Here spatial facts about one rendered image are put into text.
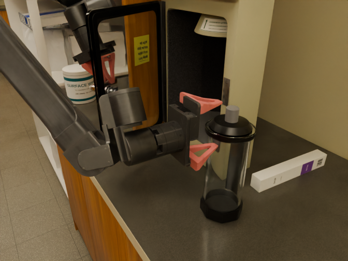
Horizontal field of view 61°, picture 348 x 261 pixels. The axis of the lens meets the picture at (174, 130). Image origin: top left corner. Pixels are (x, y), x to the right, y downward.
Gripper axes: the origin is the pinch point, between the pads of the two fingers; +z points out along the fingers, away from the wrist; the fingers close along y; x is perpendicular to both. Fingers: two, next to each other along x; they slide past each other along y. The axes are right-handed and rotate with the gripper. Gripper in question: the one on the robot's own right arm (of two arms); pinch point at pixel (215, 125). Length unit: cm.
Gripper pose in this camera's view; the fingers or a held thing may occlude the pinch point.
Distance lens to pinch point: 59.1
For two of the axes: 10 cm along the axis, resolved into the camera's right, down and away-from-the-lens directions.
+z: 8.5, -2.3, 4.7
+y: 0.2, -8.9, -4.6
